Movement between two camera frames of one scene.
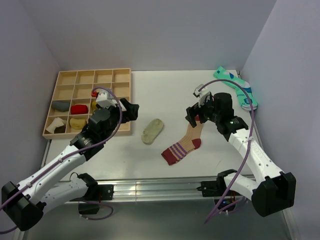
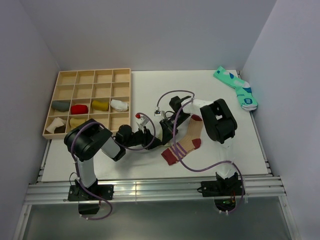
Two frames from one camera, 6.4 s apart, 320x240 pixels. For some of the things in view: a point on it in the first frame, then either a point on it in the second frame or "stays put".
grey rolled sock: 62,106 stays put
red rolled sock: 79,109 stays put
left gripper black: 131,113 to 147,137
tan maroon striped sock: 191,141 stays put
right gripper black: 195,110 to 167,129
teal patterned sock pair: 222,73 stays put
